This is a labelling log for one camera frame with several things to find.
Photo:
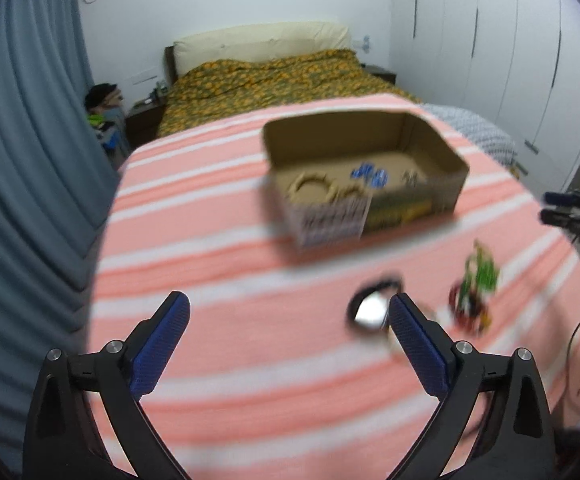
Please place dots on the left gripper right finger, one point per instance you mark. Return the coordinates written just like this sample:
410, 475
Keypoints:
515, 441

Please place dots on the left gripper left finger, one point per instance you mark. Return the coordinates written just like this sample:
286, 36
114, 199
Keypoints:
62, 440

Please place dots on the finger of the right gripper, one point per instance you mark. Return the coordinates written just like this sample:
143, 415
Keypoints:
567, 200
560, 219

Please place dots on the black white checkered blanket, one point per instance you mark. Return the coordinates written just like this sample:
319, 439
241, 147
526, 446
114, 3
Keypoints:
481, 132

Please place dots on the white wardrobe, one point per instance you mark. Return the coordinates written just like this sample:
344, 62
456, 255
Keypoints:
515, 63

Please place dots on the black smart watch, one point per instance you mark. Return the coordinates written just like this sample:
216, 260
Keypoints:
368, 309

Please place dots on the right dark nightstand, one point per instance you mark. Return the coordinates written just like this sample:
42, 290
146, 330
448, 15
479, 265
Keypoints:
381, 73

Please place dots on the dark nightstand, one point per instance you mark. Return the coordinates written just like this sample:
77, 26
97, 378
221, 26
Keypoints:
143, 122
381, 73

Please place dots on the open cardboard box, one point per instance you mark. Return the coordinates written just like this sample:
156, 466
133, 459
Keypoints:
341, 175

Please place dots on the striped pink white tablecloth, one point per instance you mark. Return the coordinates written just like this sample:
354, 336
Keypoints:
268, 381

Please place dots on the blue curtain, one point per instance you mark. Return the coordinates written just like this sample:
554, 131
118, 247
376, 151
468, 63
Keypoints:
56, 189

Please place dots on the cream bed headboard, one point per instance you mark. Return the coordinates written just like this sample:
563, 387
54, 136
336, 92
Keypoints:
257, 43

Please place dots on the left dark nightstand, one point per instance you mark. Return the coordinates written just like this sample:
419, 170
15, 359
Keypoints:
143, 122

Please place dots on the pile of clothes with hat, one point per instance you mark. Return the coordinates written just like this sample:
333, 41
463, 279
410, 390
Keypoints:
103, 104

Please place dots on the bed with yellow floral cover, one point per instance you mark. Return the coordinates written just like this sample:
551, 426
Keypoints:
224, 88

